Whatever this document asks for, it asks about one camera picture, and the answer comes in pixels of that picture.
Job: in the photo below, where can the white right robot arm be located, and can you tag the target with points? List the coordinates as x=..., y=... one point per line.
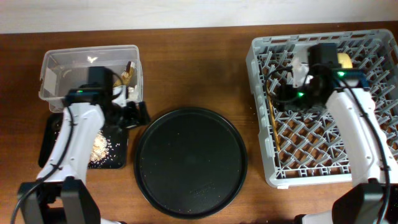
x=344, y=93

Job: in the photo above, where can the grey dishwasher rack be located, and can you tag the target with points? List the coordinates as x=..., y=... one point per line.
x=311, y=149

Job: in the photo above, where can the wooden chopstick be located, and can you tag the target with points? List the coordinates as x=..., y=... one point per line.
x=277, y=144

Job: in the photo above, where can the food scraps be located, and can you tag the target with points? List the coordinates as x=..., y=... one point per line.
x=103, y=150

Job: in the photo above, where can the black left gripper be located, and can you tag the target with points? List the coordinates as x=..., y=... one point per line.
x=131, y=119

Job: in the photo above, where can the yellow bowl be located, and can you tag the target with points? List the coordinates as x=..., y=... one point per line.
x=344, y=60

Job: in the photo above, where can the black rectangular tray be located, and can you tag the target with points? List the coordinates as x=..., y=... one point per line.
x=52, y=130

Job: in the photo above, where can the gold snack wrapper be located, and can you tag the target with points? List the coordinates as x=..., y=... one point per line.
x=126, y=75

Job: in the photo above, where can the clear plastic waste bin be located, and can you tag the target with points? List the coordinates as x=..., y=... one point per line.
x=64, y=69

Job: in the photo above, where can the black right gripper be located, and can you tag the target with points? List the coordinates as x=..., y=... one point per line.
x=282, y=94

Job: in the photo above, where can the white tissue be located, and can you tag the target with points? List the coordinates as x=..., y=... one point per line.
x=126, y=94

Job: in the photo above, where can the round black serving tray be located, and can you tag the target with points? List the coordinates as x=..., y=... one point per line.
x=190, y=163

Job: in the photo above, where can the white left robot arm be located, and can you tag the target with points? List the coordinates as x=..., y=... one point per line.
x=59, y=193

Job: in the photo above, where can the grey round plate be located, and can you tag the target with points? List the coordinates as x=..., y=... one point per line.
x=300, y=68

